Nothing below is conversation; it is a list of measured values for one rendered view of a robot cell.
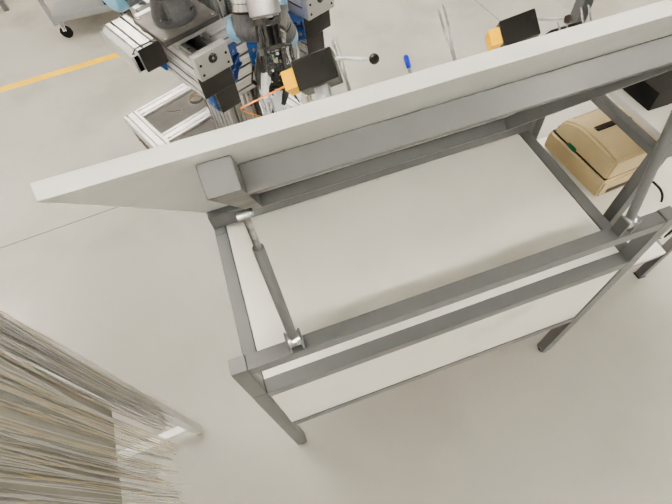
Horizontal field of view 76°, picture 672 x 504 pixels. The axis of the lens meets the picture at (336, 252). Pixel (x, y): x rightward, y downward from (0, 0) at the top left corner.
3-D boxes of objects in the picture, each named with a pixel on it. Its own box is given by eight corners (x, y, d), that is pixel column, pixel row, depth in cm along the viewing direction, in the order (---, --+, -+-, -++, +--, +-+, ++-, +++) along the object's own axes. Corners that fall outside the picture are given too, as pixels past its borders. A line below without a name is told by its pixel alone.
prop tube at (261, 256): (288, 339, 98) (249, 243, 76) (299, 335, 98) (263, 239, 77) (291, 350, 96) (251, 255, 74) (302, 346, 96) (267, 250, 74)
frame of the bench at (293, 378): (265, 321, 212) (213, 226, 144) (481, 246, 225) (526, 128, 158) (298, 445, 180) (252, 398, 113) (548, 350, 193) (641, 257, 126)
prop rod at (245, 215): (236, 216, 69) (279, 321, 89) (252, 211, 69) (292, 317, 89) (234, 210, 70) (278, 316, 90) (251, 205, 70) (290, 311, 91)
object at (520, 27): (587, 51, 67) (573, -8, 66) (513, 77, 69) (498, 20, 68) (576, 59, 71) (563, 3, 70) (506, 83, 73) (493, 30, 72)
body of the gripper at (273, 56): (268, 76, 102) (254, 20, 96) (260, 73, 110) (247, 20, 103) (298, 69, 104) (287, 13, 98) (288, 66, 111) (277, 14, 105)
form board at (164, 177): (529, 112, 153) (527, 107, 153) (1015, -86, 53) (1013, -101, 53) (206, 212, 140) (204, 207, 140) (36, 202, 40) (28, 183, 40)
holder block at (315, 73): (391, 99, 55) (370, 28, 54) (310, 128, 57) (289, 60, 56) (392, 104, 59) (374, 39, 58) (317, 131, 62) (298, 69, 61)
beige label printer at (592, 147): (541, 146, 171) (559, 106, 154) (586, 129, 174) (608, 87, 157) (594, 200, 155) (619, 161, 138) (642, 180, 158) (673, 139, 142)
